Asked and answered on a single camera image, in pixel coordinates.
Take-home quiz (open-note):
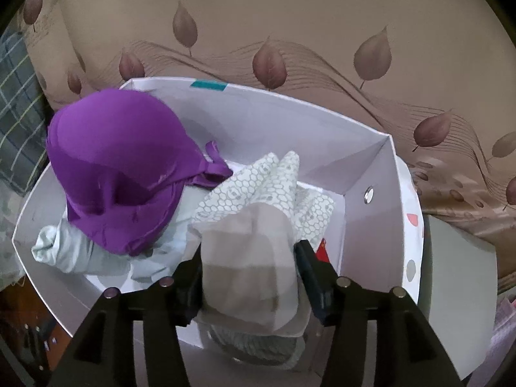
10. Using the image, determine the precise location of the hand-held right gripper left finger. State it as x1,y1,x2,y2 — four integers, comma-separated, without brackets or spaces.
48,256,204,387

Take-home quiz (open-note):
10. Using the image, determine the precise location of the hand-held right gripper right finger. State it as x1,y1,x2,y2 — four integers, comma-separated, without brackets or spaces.
293,240,462,387

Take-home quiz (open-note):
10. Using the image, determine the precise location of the honeycomb print underwear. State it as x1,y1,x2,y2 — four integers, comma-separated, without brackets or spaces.
189,151,335,337

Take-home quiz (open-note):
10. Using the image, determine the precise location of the grey striped garment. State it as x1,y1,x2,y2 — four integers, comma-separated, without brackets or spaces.
207,322,307,372

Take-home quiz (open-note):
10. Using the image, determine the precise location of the pale green garment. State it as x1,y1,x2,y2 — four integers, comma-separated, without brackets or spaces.
31,193,202,287

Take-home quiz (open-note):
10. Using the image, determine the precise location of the purple bra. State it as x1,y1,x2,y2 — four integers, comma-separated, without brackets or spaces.
45,90,234,256

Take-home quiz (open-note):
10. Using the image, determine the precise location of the white cardboard box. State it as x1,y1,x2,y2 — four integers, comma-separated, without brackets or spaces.
11,76,424,375

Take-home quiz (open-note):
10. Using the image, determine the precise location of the small red item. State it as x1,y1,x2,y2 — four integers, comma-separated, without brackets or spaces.
315,239,332,264

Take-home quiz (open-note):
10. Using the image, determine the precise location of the white grey-patterned sheet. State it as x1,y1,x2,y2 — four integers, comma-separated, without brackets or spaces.
0,189,25,287

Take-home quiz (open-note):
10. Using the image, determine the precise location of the white flat board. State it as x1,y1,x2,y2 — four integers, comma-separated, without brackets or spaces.
419,213,498,323

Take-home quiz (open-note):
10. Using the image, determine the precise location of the pink plastic bag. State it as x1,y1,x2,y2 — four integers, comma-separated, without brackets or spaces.
463,286,516,387

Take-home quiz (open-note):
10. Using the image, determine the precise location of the grey plaid blanket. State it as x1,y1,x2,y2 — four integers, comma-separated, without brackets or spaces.
0,32,49,194

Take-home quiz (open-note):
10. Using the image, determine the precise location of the leaf print bedding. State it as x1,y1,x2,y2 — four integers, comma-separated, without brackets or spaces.
22,0,516,295

